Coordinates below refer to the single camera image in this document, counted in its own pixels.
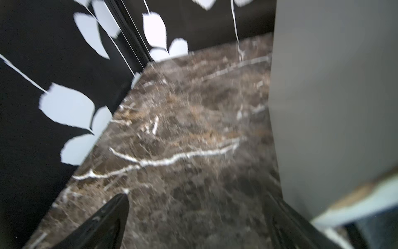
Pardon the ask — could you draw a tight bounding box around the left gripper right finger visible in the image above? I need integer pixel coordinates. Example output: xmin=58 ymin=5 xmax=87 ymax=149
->
xmin=263 ymin=193 xmax=340 ymax=249

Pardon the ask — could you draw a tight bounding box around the white wooden bookshelf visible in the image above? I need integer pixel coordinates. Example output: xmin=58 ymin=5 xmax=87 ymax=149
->
xmin=269 ymin=1 xmax=398 ymax=249

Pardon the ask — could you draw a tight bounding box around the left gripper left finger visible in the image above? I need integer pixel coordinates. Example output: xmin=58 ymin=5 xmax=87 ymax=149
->
xmin=54 ymin=194 xmax=130 ymax=249

